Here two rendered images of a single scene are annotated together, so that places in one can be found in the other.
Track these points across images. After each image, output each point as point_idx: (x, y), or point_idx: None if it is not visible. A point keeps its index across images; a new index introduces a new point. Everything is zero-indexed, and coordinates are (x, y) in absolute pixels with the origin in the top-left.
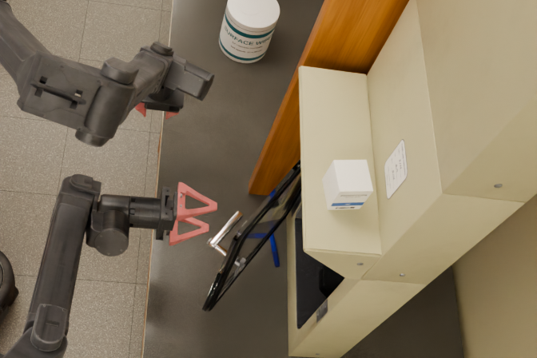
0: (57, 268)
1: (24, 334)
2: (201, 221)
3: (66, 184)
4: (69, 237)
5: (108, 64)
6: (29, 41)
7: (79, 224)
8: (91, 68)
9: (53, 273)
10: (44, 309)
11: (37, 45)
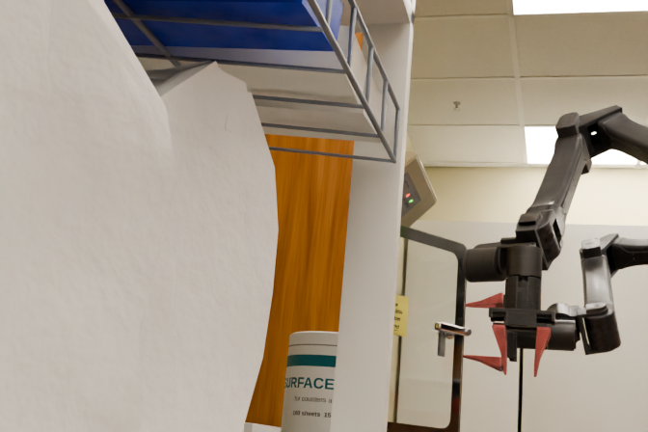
0: (597, 278)
1: (605, 246)
2: (470, 355)
3: (608, 309)
4: (594, 291)
5: (575, 112)
6: (637, 130)
7: (589, 300)
8: (586, 120)
9: (599, 275)
10: (596, 245)
11: (631, 131)
